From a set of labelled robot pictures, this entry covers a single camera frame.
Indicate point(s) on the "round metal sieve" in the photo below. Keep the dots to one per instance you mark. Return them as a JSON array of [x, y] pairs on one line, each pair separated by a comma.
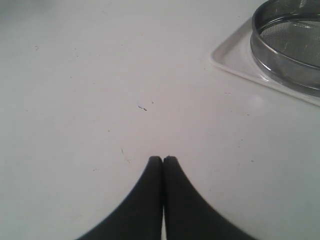
[[285, 43]]

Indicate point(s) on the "white square tray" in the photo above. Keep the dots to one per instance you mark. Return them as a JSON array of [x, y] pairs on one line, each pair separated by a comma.
[[234, 56]]

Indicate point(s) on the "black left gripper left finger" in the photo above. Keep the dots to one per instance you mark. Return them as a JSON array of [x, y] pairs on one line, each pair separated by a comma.
[[140, 214]]

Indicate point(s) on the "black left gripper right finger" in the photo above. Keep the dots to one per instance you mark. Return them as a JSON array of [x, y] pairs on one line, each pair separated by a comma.
[[187, 215]]

